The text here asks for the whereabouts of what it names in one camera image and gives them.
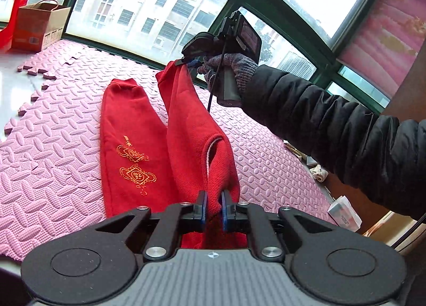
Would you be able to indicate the brown cardboard box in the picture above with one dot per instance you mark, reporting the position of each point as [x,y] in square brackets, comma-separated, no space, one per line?
[40,25]

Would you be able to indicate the person's right hand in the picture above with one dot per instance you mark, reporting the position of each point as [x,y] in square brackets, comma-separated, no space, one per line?
[229,70]

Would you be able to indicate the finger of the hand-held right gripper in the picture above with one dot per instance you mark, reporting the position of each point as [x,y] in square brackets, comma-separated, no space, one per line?
[183,61]

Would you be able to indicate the pink patterned curtain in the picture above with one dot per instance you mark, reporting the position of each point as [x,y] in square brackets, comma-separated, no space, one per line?
[386,23]

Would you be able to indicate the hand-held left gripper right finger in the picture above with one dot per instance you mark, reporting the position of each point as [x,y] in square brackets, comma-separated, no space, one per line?
[224,208]

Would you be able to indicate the red pants with gold embroidery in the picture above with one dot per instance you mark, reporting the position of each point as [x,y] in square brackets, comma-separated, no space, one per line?
[173,146]

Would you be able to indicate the pink foam floor mat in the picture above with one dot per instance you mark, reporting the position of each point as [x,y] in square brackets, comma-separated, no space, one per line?
[100,146]

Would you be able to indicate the green window frame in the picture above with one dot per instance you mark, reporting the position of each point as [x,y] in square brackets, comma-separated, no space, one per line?
[233,6]

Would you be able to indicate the crumpled white paper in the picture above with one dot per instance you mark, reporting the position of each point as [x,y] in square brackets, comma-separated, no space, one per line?
[320,172]

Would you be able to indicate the person's right forearm black sleeve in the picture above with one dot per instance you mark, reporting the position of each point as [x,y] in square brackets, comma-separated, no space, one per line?
[336,133]

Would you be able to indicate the small white box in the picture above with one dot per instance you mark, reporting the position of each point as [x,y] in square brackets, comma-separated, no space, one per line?
[344,213]

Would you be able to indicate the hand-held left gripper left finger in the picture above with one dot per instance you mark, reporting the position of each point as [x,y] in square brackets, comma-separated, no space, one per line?
[203,206]

